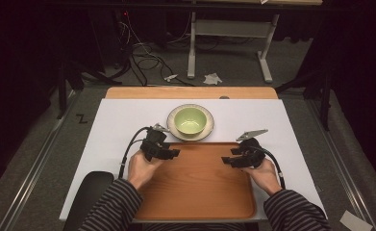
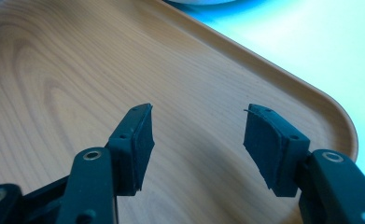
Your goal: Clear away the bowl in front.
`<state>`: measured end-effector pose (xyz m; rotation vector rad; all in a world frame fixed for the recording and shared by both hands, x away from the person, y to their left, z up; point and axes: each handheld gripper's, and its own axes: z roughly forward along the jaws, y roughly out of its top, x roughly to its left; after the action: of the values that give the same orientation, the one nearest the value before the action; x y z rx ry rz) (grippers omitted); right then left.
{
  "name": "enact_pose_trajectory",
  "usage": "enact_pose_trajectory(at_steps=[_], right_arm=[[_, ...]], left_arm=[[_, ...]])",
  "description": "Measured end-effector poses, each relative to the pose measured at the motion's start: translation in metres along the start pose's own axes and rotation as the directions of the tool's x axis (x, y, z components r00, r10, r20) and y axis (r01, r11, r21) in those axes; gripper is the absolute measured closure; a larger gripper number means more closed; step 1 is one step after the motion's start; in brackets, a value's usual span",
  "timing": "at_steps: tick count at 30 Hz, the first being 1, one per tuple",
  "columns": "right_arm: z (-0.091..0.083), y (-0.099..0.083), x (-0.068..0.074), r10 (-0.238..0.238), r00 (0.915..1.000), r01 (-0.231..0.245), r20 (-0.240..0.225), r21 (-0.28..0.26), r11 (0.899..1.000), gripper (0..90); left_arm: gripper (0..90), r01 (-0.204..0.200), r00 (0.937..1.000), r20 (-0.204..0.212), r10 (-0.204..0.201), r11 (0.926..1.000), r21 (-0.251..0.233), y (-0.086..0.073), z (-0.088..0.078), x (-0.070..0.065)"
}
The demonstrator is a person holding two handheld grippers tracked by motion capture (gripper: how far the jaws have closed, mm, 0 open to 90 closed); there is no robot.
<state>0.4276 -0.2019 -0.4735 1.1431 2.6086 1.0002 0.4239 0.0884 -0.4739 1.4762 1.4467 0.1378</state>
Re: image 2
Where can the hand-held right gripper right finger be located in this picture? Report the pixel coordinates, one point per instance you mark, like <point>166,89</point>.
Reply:
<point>283,155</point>

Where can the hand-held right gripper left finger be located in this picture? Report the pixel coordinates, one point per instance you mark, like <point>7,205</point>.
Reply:
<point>130,149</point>

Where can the white round object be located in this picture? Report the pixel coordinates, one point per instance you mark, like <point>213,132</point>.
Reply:
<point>202,1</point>

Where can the wooden tray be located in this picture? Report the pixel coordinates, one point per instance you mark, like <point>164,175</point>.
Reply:
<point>177,77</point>

